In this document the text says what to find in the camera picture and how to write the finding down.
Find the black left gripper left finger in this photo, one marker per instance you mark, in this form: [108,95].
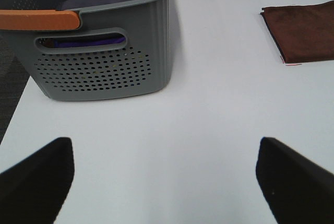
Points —
[34,190]

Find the brown towel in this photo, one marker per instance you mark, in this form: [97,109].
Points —
[302,33]

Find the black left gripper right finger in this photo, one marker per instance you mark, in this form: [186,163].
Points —
[296,189]

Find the grey perforated plastic basket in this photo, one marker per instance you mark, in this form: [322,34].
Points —
[120,50]

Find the orange basket handle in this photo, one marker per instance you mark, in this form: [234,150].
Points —
[39,20]

